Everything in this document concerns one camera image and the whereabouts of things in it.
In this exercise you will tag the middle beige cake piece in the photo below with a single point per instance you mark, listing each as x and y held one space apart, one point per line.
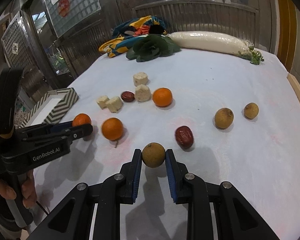
142 93

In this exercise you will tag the far beige cake piece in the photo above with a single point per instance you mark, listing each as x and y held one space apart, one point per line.
140 78

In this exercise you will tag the white daikon radish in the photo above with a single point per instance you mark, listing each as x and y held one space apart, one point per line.
217 42

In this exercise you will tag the small red jujube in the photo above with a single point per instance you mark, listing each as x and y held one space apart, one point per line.
127 96

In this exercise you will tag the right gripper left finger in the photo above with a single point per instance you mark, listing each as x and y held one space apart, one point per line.
120 188

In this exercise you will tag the person's left hand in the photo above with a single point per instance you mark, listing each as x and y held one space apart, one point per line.
27 189

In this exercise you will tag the large red jujube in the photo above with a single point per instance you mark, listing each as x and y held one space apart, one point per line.
184 137

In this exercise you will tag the colourful crumpled cloth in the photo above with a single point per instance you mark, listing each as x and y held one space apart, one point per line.
126 34

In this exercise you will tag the beige cake piece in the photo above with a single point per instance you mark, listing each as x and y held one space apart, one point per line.
140 78
142 93

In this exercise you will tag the red round door sticker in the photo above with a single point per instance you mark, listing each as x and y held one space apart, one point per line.
63 7

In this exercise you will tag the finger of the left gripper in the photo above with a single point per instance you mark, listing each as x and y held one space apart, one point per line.
43 129
53 140

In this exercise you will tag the small cake piece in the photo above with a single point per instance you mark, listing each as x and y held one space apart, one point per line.
101 101

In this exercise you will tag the striped tray box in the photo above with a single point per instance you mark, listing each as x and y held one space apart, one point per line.
51 108

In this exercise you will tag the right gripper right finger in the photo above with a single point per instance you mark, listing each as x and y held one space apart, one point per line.
190 189

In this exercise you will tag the small longan on cloth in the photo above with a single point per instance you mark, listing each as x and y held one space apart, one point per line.
251 111

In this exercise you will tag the brown longan fruit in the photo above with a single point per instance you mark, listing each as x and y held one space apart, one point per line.
153 155

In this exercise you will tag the large longan on cloth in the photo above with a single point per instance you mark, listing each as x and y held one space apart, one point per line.
224 118

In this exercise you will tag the dark green leafy vegetable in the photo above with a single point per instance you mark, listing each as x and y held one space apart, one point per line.
151 47

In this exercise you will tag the orange mandarin with stem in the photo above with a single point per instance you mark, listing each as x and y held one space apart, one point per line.
112 130

